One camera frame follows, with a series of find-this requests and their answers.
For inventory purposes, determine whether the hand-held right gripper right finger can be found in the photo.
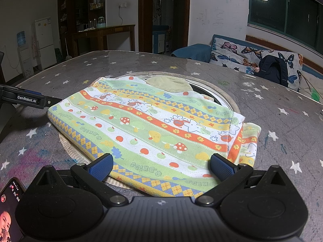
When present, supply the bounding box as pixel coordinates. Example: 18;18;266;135
195;153;290;206

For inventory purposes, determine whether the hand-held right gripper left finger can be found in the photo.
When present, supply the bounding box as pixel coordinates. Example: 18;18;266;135
33;153;129;206

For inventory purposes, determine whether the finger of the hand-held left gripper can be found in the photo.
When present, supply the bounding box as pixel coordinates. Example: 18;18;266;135
44;96;62;109

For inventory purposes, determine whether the colourful patterned children's shirt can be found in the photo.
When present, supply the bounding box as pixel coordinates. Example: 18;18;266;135
47;75;261;197

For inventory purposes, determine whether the white water dispenser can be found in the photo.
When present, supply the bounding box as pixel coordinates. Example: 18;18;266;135
16;31;34;78

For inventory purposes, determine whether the broom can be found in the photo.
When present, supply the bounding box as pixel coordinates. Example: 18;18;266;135
63;37;73;58

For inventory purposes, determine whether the white refrigerator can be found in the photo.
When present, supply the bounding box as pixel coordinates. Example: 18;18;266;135
34;17;57;70

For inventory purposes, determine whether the round woven mat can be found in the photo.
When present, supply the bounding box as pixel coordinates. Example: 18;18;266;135
59;71;240;197

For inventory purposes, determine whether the dark wooden side table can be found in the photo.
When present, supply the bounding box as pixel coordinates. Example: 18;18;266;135
72;24;136;57

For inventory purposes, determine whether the dark wooden shelf cabinet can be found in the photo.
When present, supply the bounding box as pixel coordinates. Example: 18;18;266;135
58;0;106;56

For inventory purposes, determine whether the black smartphone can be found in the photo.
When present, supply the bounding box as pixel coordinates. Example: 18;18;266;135
0;178;26;242

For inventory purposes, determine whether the dark navy bag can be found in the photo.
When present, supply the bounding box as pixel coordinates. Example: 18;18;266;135
255;55;289;87

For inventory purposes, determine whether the butterfly print cushion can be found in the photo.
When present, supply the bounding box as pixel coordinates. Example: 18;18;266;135
209;37;304;92

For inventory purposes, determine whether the blue blanket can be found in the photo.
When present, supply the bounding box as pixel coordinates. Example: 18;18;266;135
171;44;212;63

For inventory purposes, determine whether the blue and white cabinet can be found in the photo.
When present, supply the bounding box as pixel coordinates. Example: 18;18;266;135
152;26;170;54

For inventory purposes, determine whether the dark window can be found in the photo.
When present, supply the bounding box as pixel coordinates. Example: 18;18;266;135
247;0;323;53

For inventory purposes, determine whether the dark wooden door frame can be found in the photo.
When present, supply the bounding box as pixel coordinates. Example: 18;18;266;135
138;0;191;53

